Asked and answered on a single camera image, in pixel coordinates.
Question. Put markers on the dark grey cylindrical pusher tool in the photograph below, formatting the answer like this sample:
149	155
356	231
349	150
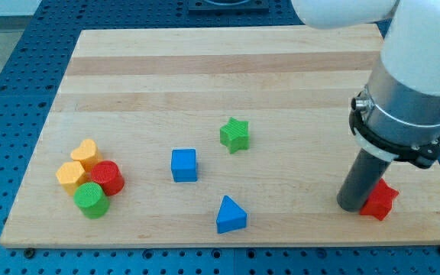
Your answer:
365	173

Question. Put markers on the red cylinder block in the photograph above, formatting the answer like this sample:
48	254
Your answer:
107	174

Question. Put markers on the green star block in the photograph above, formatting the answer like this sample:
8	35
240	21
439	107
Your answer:
235	135

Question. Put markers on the wooden board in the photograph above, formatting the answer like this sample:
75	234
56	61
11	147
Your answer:
211	137

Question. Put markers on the yellow heart block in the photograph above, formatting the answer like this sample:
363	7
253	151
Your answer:
88	154

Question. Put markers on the yellow hexagon block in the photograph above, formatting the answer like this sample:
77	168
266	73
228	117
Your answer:
71	175

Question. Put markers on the blue triangle block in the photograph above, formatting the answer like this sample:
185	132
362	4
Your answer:
230	216

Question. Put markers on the blue cube block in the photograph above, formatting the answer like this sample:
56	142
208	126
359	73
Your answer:
183	165

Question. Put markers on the red star block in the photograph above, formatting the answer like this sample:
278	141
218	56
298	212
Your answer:
380	202

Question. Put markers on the dark mounting plate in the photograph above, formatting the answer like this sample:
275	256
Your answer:
200	6

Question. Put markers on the green cylinder block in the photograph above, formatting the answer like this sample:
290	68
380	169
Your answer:
91	200

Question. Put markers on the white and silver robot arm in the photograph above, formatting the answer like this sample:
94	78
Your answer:
396	117

